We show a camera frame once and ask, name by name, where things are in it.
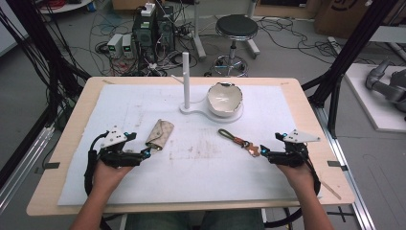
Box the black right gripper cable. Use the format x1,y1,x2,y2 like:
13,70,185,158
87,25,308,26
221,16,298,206
263,152,322,230

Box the black floor cables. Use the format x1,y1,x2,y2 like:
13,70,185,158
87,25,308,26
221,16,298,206
257,15,378,65

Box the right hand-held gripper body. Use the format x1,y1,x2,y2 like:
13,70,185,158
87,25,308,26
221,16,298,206
269,128,322,168

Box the white stand with post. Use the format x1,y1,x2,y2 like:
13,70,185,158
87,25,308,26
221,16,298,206
170,52,245,125

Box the grey bench power supply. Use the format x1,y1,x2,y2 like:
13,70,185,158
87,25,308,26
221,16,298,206
122,34,135,59
106,33,124,59

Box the white metal table leg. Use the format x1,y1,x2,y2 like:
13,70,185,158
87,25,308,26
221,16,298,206
191,0,208,61

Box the round white table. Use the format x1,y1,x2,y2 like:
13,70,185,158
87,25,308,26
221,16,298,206
35,0,94,15

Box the white base board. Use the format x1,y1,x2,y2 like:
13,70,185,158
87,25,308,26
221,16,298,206
344,62,406,134

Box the thin wooden stick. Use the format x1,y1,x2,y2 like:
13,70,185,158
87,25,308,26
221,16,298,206
320,181,343,201

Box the person's left hand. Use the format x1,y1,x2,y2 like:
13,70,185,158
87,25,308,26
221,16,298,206
91,158,136,196

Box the black round stool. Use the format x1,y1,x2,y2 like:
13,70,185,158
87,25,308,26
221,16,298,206
213,13,260,78

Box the cardboard box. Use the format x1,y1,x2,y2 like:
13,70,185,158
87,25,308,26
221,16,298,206
313,0,406,40

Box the tangle of floor cables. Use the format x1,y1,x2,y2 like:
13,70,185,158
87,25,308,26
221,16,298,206
88,11,200,78

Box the white power adapter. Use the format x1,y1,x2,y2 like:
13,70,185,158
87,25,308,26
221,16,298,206
140,2,157,18

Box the black tape cross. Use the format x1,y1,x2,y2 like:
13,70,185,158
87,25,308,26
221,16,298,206
327,205,356,223

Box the aluminium rail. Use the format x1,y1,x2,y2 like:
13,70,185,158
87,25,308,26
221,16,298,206
0,125,56,213
313,104,377,230

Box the brown leather key strap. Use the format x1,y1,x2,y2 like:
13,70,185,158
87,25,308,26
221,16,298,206
217,127,261,158

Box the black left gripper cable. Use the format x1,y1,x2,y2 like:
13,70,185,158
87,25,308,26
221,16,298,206
83,131,109,197

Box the light wooden table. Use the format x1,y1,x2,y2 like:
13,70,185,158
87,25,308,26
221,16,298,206
26,76,355,217

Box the white ceramic bowl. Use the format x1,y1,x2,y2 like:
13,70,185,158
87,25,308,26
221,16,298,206
207,81,244,118

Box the beige patterned key pouch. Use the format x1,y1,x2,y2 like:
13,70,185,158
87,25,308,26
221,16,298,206
145,119,175,151

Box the white foam mat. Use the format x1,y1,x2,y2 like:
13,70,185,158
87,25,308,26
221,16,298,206
56,83,322,207

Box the person's right hand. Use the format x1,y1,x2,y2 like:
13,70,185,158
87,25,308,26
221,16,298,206
275,162,317,195

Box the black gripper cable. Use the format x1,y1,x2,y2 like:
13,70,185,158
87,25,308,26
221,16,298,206
263,152,322,230
83,131,109,197

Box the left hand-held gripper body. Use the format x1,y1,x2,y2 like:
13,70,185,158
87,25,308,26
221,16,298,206
95,126,144,170

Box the black computer tower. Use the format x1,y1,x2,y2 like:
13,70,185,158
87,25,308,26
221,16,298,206
131,4,176,62

